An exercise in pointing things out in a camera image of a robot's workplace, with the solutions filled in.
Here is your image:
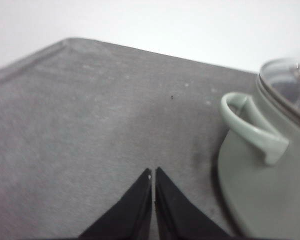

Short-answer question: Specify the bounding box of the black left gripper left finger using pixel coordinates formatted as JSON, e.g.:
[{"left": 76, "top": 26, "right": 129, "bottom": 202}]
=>
[{"left": 78, "top": 168, "right": 153, "bottom": 240}]

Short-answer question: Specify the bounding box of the glass steamer lid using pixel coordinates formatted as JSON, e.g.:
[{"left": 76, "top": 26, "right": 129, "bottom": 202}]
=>
[{"left": 259, "top": 57, "right": 300, "bottom": 117}]

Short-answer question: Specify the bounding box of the green electric steamer pot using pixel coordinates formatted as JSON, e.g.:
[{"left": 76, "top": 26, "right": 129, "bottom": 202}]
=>
[{"left": 217, "top": 72, "right": 300, "bottom": 240}]

